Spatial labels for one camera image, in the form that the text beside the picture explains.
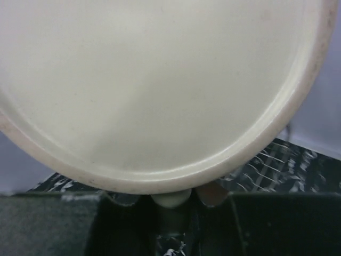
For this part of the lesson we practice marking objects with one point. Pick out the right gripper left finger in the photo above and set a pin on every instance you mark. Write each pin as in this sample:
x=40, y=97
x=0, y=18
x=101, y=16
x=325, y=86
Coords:
x=92, y=223

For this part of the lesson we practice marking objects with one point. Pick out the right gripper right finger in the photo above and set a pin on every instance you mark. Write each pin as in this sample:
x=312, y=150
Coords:
x=229, y=223

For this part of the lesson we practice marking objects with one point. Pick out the green interior white mug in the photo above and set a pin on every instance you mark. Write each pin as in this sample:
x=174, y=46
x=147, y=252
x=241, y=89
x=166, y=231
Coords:
x=156, y=97

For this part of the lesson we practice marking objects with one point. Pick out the steel wire dish rack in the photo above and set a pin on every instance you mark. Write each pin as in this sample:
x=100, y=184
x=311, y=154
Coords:
x=285, y=168

